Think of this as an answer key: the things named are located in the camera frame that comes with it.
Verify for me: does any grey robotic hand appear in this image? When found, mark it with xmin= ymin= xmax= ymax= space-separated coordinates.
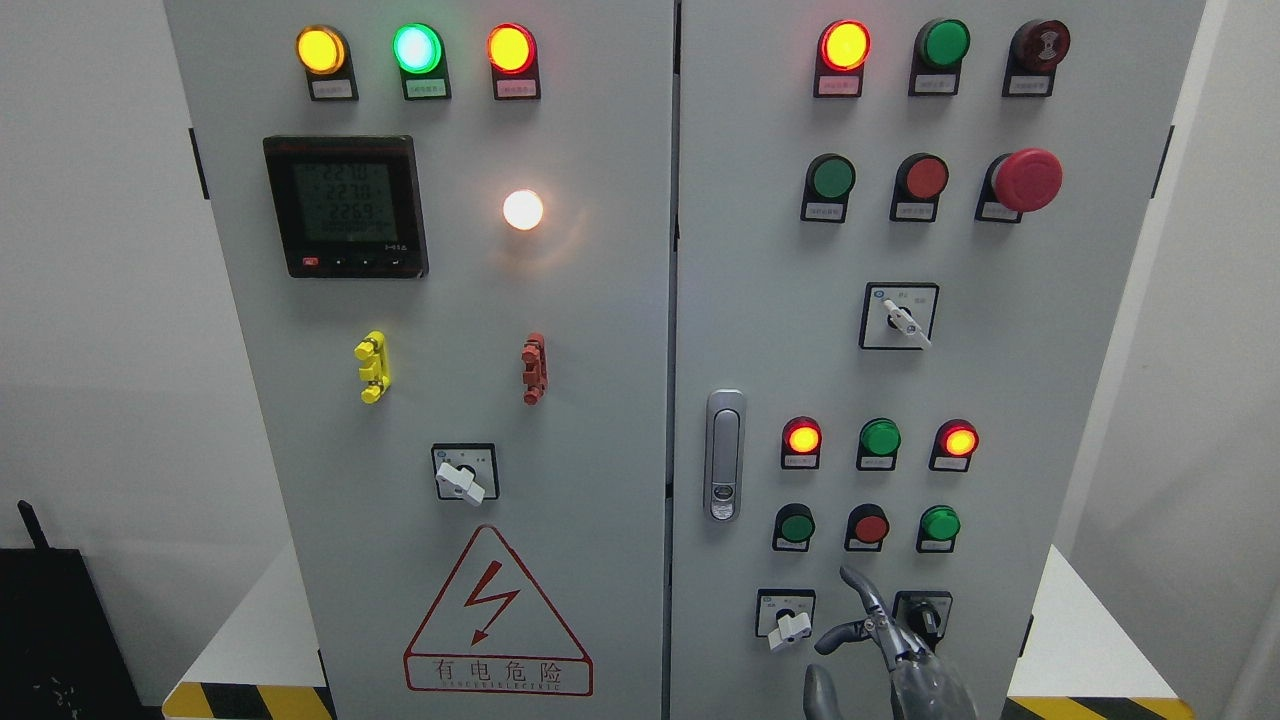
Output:
xmin=815 ymin=564 xmax=977 ymax=719

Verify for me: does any green push button lower right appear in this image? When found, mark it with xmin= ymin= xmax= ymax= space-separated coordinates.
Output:
xmin=915 ymin=503 xmax=963 ymax=553

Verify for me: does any red push button lower middle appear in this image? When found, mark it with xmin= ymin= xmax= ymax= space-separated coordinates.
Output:
xmin=844 ymin=503 xmax=891 ymax=552

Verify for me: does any green push button lower left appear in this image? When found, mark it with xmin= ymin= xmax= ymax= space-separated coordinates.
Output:
xmin=772 ymin=503 xmax=817 ymax=552

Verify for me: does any red push button upper row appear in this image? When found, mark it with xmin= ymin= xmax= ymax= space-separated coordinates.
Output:
xmin=890 ymin=152 xmax=950 ymax=223

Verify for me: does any red emergency stop mushroom button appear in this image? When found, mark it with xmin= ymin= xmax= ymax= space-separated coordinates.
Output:
xmin=974 ymin=147 xmax=1064 ymax=224

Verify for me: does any green push button upper row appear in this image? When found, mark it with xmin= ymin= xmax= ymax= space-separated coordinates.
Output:
xmin=800 ymin=152 xmax=856 ymax=223

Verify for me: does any white platform with hazard stripes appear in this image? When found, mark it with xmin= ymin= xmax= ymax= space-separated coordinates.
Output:
xmin=163 ymin=548 xmax=1194 ymax=719

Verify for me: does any red indicator lamp lower right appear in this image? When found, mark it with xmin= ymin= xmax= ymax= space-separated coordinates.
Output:
xmin=929 ymin=419 xmax=979 ymax=473

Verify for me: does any red indicator lamp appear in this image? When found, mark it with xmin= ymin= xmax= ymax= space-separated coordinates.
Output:
xmin=929 ymin=419 xmax=979 ymax=473
xmin=780 ymin=416 xmax=822 ymax=470

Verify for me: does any green indicator lamp lower middle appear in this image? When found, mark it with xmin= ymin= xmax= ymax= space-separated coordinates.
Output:
xmin=856 ymin=416 xmax=902 ymax=471

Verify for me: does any green indicator lamp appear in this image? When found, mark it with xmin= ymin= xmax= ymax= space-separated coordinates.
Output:
xmin=856 ymin=416 xmax=902 ymax=471
xmin=908 ymin=17 xmax=972 ymax=97
xmin=392 ymin=23 xmax=452 ymax=101

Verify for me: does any red indicator lamp lower left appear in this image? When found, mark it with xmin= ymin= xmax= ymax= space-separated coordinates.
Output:
xmin=780 ymin=416 xmax=822 ymax=470

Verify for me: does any red electrical hazard warning sticker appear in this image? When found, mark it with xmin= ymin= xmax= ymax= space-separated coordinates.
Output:
xmin=403 ymin=525 xmax=594 ymax=696

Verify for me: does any grey electrical control cabinet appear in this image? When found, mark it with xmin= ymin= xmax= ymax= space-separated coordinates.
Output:
xmin=165 ymin=1 xmax=1204 ymax=719

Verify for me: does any red plastic terminal clip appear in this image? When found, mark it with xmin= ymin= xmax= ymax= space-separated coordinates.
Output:
xmin=521 ymin=332 xmax=548 ymax=406

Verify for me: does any white glowing indicator lamp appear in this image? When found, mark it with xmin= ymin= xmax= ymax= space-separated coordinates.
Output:
xmin=500 ymin=188 xmax=545 ymax=231

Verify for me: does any green indicator lamp top right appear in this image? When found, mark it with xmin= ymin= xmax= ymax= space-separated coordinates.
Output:
xmin=908 ymin=17 xmax=972 ymax=97

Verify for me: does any red-orange indicator lamp top right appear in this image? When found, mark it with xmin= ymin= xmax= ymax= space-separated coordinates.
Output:
xmin=813 ymin=18 xmax=872 ymax=99

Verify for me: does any red-orange indicator lamp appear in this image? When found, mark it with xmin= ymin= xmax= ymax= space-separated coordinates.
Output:
xmin=486 ymin=22 xmax=541 ymax=101
xmin=813 ymin=18 xmax=872 ymax=99

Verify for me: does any yellow plastic terminal clip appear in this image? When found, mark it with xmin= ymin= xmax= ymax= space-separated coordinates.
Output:
xmin=355 ymin=331 xmax=392 ymax=405

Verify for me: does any dark red buzzer lamp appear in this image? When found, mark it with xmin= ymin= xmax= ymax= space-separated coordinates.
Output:
xmin=1002 ymin=19 xmax=1071 ymax=97

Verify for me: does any black digital power meter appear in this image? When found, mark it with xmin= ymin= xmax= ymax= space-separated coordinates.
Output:
xmin=262 ymin=135 xmax=429 ymax=279

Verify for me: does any red-orange indicator lamp top left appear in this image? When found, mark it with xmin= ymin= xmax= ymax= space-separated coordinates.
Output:
xmin=486 ymin=22 xmax=541 ymax=101

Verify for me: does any green indicator lamp top left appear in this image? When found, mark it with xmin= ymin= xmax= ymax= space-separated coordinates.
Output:
xmin=392 ymin=23 xmax=452 ymax=101

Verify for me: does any black box with antenna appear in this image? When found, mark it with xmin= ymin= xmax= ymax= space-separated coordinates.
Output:
xmin=1 ymin=500 xmax=146 ymax=719

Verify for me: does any yellow indicator lamp top left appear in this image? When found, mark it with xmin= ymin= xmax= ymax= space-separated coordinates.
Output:
xmin=294 ymin=24 xmax=358 ymax=102

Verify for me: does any black knob selector switch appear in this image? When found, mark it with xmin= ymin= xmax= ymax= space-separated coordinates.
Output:
xmin=893 ymin=591 xmax=954 ymax=651

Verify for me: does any lower white rotary selector switch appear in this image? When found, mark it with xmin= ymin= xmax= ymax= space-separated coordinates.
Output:
xmin=755 ymin=588 xmax=817 ymax=653

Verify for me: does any silver cabinet door handle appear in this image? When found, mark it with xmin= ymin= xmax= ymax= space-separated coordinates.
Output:
xmin=704 ymin=389 xmax=746 ymax=521

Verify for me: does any upper right rotary selector switch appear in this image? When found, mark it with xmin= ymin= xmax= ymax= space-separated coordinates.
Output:
xmin=859 ymin=282 xmax=940 ymax=350

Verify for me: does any left door rotary selector switch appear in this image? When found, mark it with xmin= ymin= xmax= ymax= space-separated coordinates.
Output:
xmin=430 ymin=443 xmax=500 ymax=507

